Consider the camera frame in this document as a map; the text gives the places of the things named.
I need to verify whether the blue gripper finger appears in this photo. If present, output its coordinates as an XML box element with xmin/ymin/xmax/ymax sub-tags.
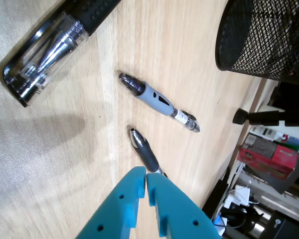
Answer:
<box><xmin>146</xmin><ymin>172</ymin><xmax>222</xmax><ymax>239</ymax></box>
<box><xmin>76</xmin><ymin>166</ymin><xmax>147</xmax><ymax>239</ymax></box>

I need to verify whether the black box with logo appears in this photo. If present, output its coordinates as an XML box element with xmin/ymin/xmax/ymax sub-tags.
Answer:
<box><xmin>266</xmin><ymin>210</ymin><xmax>299</xmax><ymax>239</ymax></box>

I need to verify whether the red cardboard box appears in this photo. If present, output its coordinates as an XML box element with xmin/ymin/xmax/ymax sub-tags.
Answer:
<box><xmin>237</xmin><ymin>134</ymin><xmax>299</xmax><ymax>181</ymax></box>

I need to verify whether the black retractable pen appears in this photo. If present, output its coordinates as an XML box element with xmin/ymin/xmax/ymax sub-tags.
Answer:
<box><xmin>128</xmin><ymin>125</ymin><xmax>168</xmax><ymax>178</ymax></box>

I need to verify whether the white power adapter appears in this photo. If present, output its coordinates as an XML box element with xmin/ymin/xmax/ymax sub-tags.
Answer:
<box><xmin>225</xmin><ymin>184</ymin><xmax>251</xmax><ymax>207</ymax></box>

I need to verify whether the clear stick pen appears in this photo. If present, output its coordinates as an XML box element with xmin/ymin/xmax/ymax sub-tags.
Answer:
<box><xmin>0</xmin><ymin>0</ymin><xmax>122</xmax><ymax>108</ymax></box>

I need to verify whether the black pen with grey grip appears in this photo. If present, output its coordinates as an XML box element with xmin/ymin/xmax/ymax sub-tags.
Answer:
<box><xmin>118</xmin><ymin>71</ymin><xmax>201</xmax><ymax>133</ymax></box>

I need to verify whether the black mesh pen holder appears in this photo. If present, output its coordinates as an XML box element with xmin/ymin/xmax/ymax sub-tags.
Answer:
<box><xmin>215</xmin><ymin>0</ymin><xmax>299</xmax><ymax>82</ymax></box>

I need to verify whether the white and green box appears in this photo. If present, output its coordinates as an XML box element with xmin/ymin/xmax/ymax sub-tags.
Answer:
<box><xmin>249</xmin><ymin>125</ymin><xmax>286</xmax><ymax>140</ymax></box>

